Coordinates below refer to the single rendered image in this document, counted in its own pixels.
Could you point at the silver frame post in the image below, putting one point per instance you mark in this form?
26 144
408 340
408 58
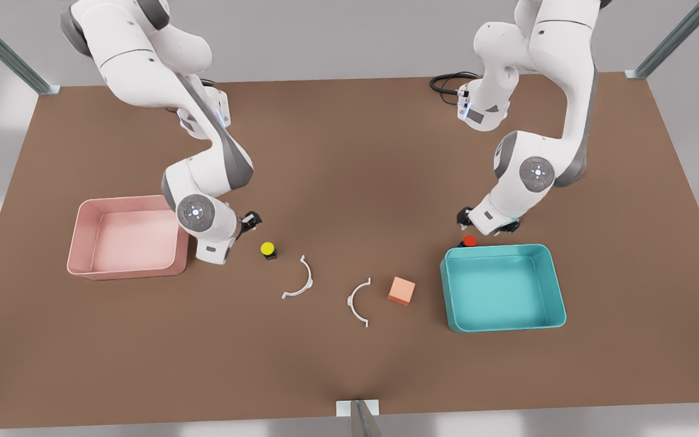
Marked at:
6 51
361 416
672 40

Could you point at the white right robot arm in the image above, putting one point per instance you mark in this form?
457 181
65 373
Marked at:
143 54

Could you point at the blue storage box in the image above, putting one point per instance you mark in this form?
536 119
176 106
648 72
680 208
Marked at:
503 287

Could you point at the red button on black base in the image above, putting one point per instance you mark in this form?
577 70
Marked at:
468 241

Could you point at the white curved arc piece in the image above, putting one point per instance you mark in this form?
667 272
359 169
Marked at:
357 303
302 280

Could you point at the pink storage box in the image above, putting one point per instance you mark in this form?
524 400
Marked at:
128 237

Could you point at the orange cube block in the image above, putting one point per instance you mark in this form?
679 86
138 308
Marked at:
401 291

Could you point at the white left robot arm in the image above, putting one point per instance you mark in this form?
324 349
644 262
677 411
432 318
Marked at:
543 54

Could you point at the yellow button on black base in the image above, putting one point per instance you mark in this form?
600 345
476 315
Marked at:
269 249

